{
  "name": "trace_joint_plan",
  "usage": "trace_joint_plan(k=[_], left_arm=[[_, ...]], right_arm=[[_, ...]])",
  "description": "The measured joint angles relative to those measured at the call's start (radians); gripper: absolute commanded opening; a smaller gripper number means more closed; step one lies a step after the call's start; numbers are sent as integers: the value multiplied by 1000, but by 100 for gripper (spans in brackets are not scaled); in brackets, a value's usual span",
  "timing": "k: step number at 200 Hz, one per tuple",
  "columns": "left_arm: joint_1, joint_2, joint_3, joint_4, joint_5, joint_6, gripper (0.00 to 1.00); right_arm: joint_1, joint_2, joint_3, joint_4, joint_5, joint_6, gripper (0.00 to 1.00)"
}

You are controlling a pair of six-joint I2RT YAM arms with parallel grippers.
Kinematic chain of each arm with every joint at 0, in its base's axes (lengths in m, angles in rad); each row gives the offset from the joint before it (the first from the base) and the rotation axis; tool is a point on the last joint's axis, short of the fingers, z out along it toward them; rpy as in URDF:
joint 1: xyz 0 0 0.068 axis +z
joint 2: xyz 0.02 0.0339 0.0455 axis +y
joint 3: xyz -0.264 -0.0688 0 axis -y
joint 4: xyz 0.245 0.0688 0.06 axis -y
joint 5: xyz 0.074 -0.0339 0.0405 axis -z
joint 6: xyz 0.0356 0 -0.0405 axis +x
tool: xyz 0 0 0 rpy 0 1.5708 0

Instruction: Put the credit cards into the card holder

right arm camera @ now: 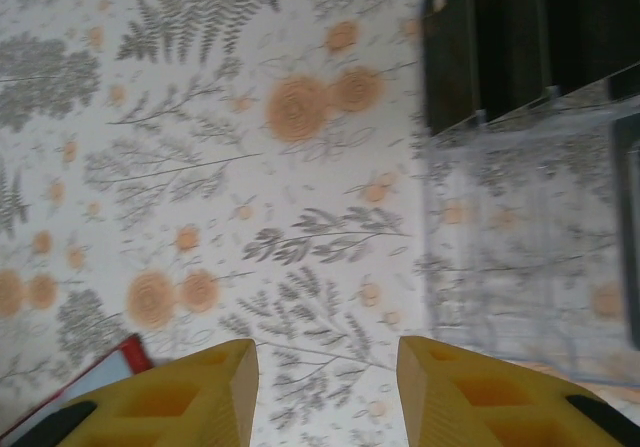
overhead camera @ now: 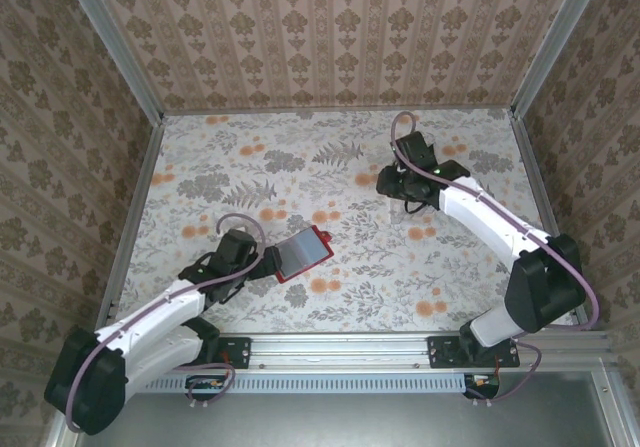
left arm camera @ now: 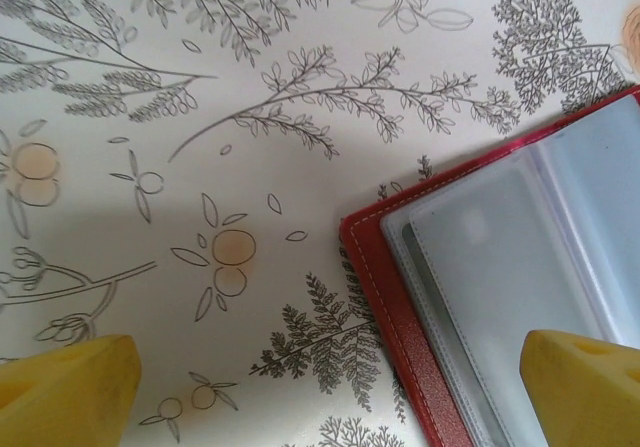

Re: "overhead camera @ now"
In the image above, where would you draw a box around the black cable junction board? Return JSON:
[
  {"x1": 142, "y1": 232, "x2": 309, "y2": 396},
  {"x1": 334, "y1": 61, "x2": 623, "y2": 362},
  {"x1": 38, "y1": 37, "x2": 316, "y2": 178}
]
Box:
[
  {"x1": 462, "y1": 372, "x2": 501, "y2": 401},
  {"x1": 185, "y1": 374, "x2": 232, "y2": 401}
]

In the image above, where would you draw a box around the floral patterned table cover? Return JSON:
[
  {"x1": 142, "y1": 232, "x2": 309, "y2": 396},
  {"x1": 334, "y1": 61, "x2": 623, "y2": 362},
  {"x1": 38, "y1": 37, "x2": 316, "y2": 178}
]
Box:
[{"x1": 107, "y1": 108, "x2": 576, "y2": 334}]

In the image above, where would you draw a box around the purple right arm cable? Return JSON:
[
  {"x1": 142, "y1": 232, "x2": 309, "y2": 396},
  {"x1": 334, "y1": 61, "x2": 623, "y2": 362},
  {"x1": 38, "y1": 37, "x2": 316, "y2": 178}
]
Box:
[{"x1": 389, "y1": 110, "x2": 600, "y2": 408}]

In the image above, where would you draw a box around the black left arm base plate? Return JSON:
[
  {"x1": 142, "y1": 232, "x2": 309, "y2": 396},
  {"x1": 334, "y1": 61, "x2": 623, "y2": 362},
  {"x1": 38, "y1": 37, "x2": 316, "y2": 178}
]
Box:
[{"x1": 199, "y1": 335, "x2": 251, "y2": 370}]

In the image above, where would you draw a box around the red card holder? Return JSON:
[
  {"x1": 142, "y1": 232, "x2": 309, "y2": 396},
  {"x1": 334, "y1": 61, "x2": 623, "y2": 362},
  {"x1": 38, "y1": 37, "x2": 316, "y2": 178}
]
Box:
[{"x1": 273, "y1": 225, "x2": 335, "y2": 284}]

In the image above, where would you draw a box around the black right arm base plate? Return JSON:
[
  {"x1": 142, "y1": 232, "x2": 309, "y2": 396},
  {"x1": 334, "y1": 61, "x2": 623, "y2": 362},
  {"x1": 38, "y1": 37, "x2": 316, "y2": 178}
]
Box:
[{"x1": 428, "y1": 335, "x2": 521, "y2": 370}]

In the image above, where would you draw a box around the aluminium frame post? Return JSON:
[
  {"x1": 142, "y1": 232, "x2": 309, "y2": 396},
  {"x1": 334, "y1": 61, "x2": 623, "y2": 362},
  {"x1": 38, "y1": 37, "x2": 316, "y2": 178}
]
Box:
[
  {"x1": 510, "y1": 0, "x2": 609, "y2": 118},
  {"x1": 58, "y1": 0, "x2": 167, "y2": 124}
]

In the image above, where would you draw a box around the aluminium mounting rail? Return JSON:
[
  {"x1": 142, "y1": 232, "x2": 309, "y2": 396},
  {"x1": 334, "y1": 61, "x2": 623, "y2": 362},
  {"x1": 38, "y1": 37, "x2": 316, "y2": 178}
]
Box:
[{"x1": 199, "y1": 331, "x2": 614, "y2": 369}]

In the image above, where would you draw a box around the clear acrylic card stand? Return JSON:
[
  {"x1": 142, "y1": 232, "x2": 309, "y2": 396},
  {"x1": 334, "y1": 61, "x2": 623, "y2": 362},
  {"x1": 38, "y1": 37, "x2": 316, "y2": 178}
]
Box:
[{"x1": 387, "y1": 186, "x2": 426, "y2": 217}]

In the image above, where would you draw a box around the grey metal sheet panel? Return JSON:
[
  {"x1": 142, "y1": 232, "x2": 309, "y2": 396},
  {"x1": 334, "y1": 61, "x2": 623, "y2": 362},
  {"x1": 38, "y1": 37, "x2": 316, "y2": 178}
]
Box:
[{"x1": 117, "y1": 390, "x2": 626, "y2": 447}]

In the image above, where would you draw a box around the aluminium frame rail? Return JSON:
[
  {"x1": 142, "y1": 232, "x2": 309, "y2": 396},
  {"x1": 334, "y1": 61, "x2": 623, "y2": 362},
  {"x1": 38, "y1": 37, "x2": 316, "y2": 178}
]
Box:
[{"x1": 592, "y1": 366, "x2": 640, "y2": 447}]

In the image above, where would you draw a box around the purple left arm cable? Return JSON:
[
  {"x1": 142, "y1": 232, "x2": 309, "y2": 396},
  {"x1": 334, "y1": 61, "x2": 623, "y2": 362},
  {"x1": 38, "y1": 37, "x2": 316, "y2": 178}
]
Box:
[{"x1": 63, "y1": 212, "x2": 267, "y2": 434}]

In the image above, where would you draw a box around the aluminium table side rail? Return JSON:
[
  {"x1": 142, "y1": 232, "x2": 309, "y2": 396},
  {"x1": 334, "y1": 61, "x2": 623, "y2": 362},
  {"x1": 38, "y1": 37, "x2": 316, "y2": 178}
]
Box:
[
  {"x1": 97, "y1": 116, "x2": 166, "y2": 333},
  {"x1": 509, "y1": 114, "x2": 590, "y2": 331}
]

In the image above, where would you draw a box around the white slotted cable duct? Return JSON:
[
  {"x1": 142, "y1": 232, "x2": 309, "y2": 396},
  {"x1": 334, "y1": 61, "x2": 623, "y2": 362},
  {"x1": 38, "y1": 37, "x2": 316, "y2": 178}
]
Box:
[{"x1": 132, "y1": 372, "x2": 496, "y2": 394}]

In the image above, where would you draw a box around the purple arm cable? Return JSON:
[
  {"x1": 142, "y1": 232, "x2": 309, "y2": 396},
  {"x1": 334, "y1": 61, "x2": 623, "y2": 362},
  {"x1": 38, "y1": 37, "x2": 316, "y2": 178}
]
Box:
[
  {"x1": 63, "y1": 212, "x2": 267, "y2": 434},
  {"x1": 389, "y1": 110, "x2": 600, "y2": 408}
]

